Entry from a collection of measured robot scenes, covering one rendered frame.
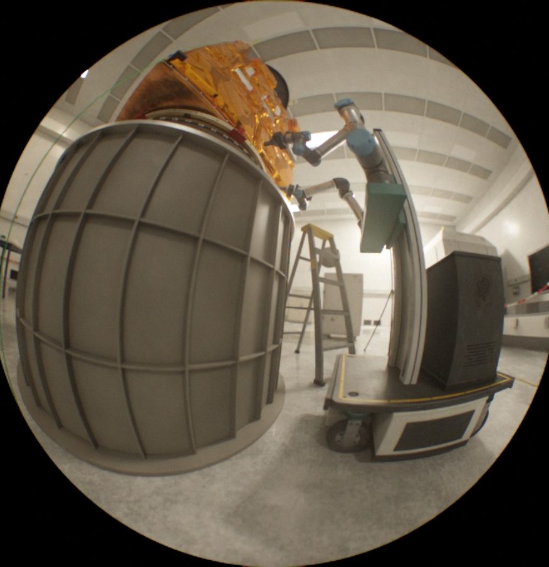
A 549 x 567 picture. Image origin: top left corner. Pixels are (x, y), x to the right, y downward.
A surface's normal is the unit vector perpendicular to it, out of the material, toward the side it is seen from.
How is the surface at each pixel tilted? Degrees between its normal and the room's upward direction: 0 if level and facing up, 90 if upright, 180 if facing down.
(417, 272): 90
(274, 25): 180
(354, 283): 90
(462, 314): 90
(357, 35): 180
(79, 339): 90
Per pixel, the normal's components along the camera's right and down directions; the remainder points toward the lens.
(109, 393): 0.54, -0.07
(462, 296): -0.40, -0.17
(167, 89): -0.10, 0.99
